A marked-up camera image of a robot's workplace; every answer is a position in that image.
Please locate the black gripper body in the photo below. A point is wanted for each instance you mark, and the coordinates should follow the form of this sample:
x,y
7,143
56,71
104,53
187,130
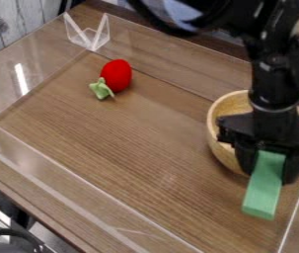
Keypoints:
x,y
271,131

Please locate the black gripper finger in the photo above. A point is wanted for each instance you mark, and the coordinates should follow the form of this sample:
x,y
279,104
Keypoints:
x,y
246,155
290,171

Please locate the green rectangular block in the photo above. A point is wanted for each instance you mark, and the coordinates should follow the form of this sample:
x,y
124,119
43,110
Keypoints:
x,y
263,189

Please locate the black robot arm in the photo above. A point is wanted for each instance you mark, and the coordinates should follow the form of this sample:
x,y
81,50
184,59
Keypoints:
x,y
267,26

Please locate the light wooden bowl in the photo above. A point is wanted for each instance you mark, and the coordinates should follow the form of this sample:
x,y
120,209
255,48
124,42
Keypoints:
x,y
234,103

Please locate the red plush strawberry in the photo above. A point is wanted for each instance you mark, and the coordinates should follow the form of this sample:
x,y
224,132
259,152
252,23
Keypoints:
x,y
114,79

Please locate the clear acrylic enclosure wall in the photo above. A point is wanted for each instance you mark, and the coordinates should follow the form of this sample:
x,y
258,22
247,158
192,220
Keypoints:
x,y
116,173

